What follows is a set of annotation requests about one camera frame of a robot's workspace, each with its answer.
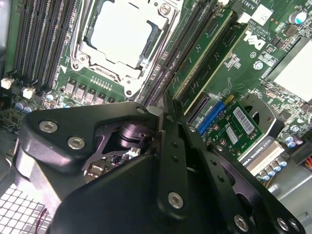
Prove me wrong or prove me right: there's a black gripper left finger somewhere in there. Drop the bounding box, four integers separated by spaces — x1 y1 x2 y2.
13 93 191 219

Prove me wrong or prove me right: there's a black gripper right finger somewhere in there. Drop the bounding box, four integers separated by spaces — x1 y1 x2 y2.
173 99 305 234

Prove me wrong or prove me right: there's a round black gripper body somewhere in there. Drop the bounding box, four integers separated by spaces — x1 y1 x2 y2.
48 155 232 234

